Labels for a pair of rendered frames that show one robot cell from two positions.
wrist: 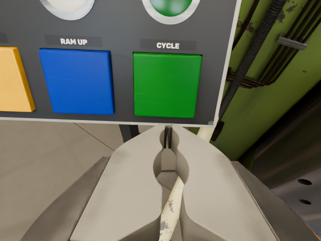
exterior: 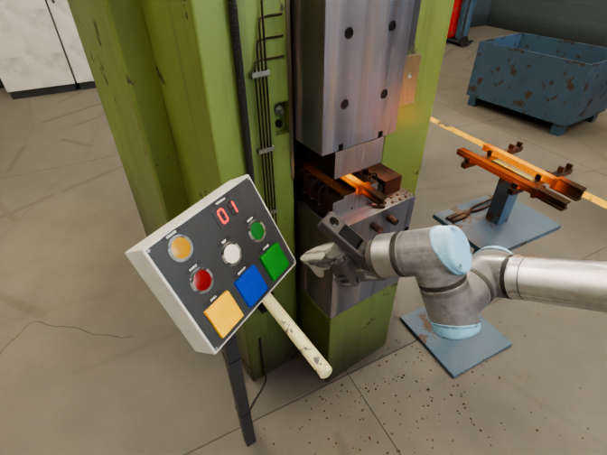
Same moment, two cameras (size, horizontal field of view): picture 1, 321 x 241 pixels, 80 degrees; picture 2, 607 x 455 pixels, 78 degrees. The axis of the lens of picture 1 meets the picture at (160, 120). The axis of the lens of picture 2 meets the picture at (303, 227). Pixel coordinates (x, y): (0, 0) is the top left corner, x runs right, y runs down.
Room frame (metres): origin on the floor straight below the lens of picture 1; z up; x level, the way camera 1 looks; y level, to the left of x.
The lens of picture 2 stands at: (-0.30, 0.57, 1.68)
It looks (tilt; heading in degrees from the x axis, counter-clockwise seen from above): 38 degrees down; 302
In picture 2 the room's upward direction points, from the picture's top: 1 degrees counter-clockwise
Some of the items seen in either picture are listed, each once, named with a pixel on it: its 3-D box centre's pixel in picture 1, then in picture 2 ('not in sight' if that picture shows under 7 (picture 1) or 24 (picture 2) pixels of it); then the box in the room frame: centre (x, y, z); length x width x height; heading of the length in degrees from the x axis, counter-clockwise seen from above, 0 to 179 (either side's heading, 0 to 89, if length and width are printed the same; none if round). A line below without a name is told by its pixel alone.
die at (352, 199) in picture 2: not in sight; (320, 174); (0.32, -0.53, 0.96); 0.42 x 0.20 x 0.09; 156
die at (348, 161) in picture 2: not in sight; (320, 134); (0.32, -0.53, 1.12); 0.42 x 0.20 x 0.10; 156
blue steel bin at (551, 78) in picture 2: not in sight; (539, 80); (-0.23, -4.54, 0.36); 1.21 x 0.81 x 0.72; 155
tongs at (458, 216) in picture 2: not in sight; (497, 199); (-0.28, -1.06, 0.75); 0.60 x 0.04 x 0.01; 63
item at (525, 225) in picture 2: not in sight; (495, 221); (-0.30, -0.91, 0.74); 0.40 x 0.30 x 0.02; 59
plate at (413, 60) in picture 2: not in sight; (406, 80); (0.12, -0.79, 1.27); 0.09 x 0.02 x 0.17; 66
